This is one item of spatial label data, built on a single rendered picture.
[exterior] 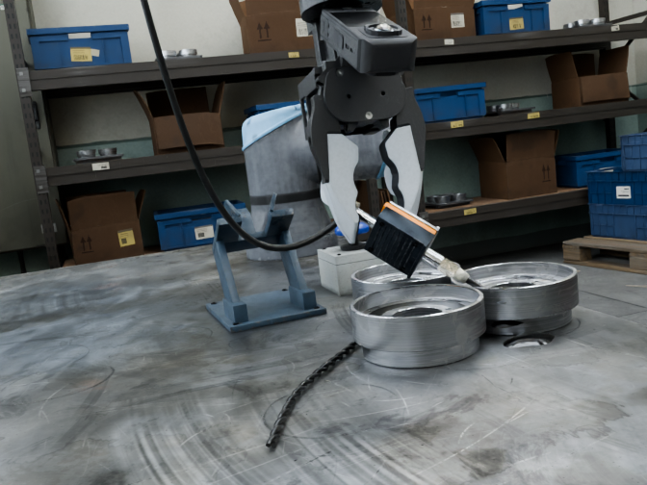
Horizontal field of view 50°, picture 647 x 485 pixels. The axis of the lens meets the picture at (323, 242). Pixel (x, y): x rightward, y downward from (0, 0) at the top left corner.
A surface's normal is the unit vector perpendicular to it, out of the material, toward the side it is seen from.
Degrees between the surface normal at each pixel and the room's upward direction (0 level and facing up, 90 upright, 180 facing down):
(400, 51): 113
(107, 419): 0
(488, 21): 90
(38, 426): 0
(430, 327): 90
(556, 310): 90
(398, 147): 82
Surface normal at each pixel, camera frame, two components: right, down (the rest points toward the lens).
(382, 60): 0.26, 0.48
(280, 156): -0.07, 0.15
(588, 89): 0.14, 0.07
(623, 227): -0.89, 0.18
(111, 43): 0.34, 0.10
